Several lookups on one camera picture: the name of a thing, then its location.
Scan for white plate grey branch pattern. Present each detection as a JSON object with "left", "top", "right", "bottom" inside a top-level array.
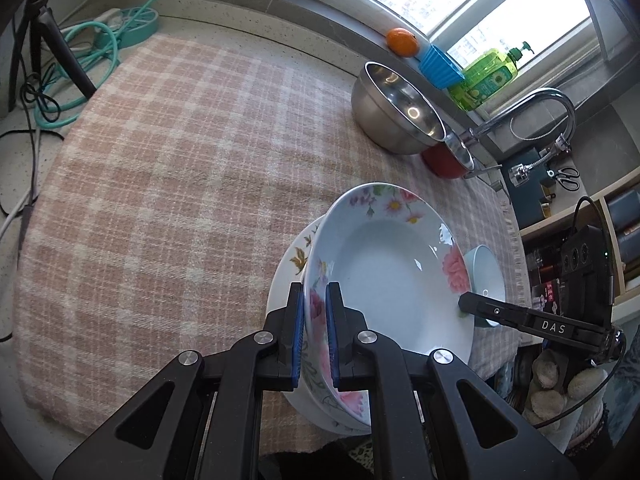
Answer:
[{"left": 284, "top": 353, "right": 371, "bottom": 437}]

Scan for white plate pink flowers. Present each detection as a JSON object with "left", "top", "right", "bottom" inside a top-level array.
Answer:
[{"left": 264, "top": 213, "right": 371, "bottom": 436}]

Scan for floral plate red flowers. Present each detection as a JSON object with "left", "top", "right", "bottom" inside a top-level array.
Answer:
[{"left": 303, "top": 182, "right": 474, "bottom": 427}]

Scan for pale blue ceramic bowl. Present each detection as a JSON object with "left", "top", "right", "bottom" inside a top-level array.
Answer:
[{"left": 464, "top": 245, "right": 506, "bottom": 302}]

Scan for red steel bowl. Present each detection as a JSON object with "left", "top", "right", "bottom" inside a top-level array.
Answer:
[{"left": 421, "top": 132, "right": 474, "bottom": 180}]

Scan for large steel mixing bowl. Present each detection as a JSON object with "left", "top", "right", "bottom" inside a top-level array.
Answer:
[{"left": 350, "top": 61, "right": 447, "bottom": 155}]

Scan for chrome kitchen faucet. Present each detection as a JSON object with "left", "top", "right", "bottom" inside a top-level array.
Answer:
[{"left": 446, "top": 88, "right": 577, "bottom": 188}]

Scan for right gloved hand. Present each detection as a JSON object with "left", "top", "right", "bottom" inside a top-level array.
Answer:
[{"left": 523, "top": 350, "right": 608, "bottom": 439}]

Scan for teal knife block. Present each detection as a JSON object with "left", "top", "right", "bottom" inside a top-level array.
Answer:
[{"left": 501, "top": 148, "right": 547, "bottom": 229}]

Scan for scissors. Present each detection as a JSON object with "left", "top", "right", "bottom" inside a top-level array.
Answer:
[{"left": 547, "top": 166, "right": 580, "bottom": 192}]

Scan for pink plaid table cloth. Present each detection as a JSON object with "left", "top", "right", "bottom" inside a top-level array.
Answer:
[{"left": 13, "top": 35, "right": 529, "bottom": 434}]

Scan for blue fluted plastic cup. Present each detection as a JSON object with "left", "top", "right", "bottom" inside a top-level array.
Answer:
[{"left": 419, "top": 44, "right": 464, "bottom": 90}]

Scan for orange fruit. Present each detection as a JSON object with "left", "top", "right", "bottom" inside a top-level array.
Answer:
[{"left": 385, "top": 27, "right": 420, "bottom": 58}]

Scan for green dish soap bottle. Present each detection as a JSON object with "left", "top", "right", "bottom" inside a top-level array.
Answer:
[{"left": 447, "top": 41, "right": 534, "bottom": 112}]

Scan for teal round power strip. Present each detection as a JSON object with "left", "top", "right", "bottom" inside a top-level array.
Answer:
[{"left": 96, "top": 8, "right": 158, "bottom": 49}]

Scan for black tripod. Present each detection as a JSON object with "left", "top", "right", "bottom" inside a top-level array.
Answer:
[{"left": 8, "top": 0, "right": 96, "bottom": 112}]

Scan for window frame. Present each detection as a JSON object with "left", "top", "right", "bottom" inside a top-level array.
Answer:
[{"left": 316, "top": 0, "right": 632, "bottom": 118}]

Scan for black cable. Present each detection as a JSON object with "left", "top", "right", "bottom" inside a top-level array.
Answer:
[{"left": 0, "top": 0, "right": 66, "bottom": 344}]

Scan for teal hose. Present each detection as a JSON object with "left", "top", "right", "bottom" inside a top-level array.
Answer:
[{"left": 31, "top": 0, "right": 194, "bottom": 129}]

